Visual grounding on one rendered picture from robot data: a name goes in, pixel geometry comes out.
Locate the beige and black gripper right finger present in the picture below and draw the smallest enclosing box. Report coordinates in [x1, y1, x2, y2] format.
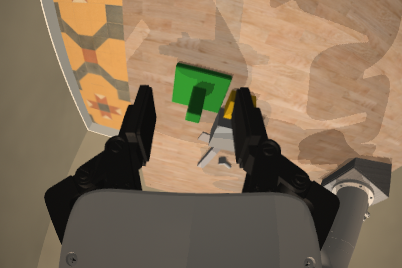
[231, 87, 340, 251]

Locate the grey flat bar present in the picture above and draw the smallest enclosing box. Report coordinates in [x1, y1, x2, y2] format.
[197, 147, 221, 168]

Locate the yellow square nut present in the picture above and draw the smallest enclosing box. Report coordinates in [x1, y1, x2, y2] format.
[224, 90, 256, 119]

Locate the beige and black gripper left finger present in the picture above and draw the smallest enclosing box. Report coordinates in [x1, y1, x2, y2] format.
[44, 85, 156, 245]

